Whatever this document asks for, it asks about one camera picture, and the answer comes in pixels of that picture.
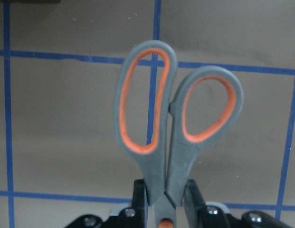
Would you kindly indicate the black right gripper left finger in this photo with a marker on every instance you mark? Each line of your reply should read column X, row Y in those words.
column 134, row 214

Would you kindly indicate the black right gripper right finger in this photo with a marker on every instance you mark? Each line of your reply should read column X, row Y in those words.
column 202, row 214

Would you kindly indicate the grey orange scissors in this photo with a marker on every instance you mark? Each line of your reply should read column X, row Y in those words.
column 167, row 161

